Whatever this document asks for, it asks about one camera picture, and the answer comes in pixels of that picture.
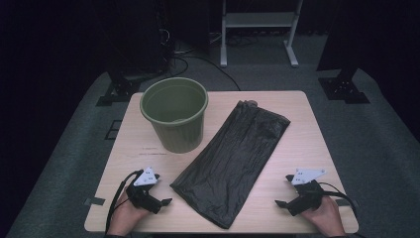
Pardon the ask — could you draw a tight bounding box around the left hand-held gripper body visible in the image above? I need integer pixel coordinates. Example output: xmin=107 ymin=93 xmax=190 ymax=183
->
xmin=125 ymin=167 xmax=162 ymax=214

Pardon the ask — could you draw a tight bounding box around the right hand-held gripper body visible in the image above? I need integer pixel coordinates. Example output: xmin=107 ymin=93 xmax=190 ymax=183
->
xmin=285 ymin=168 xmax=327 ymax=217

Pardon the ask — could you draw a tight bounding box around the green plastic bin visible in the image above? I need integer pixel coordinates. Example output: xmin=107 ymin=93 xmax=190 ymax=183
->
xmin=139 ymin=76 xmax=210 ymax=155

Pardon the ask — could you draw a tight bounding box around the black garbage bag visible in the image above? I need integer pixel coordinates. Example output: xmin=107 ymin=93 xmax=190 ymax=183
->
xmin=169 ymin=99 xmax=291 ymax=230

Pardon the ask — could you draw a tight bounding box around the person's left hand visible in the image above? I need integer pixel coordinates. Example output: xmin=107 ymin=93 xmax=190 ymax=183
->
xmin=107 ymin=190 xmax=152 ymax=237

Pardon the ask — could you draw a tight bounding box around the person's right hand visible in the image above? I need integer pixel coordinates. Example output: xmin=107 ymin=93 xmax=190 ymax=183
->
xmin=301 ymin=194 xmax=347 ymax=238

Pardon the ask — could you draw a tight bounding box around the grey tape piece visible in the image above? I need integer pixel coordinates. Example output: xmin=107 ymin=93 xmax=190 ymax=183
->
xmin=335 ymin=198 xmax=360 ymax=208
xmin=83 ymin=196 xmax=107 ymax=207

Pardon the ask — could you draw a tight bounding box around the black stand base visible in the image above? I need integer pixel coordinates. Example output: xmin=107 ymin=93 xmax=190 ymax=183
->
xmin=317 ymin=67 xmax=371 ymax=105
xmin=95 ymin=69 xmax=143 ymax=108

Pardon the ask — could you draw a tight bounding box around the dark cabinet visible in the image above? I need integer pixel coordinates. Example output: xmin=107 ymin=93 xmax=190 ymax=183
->
xmin=105 ymin=0 xmax=174 ymax=75

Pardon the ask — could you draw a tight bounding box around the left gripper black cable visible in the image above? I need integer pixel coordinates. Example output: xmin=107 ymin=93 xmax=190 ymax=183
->
xmin=104 ymin=170 xmax=144 ymax=234

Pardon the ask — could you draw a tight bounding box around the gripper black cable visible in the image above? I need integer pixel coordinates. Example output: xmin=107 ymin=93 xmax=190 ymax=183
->
xmin=104 ymin=170 xmax=144 ymax=234
xmin=317 ymin=180 xmax=360 ymax=218

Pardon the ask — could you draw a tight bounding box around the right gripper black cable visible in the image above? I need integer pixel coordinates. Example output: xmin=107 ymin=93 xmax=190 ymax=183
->
xmin=317 ymin=180 xmax=360 ymax=218

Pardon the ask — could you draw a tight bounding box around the looped black floor cable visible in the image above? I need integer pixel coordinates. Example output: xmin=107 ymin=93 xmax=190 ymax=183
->
xmin=163 ymin=57 xmax=190 ymax=79

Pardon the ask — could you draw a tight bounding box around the long black floor cable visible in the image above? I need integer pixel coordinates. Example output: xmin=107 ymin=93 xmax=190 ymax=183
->
xmin=176 ymin=55 xmax=243 ymax=92

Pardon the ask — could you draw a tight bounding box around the white metal stand frame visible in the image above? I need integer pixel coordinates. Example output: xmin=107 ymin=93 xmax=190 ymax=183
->
xmin=220 ymin=0 xmax=304 ymax=69

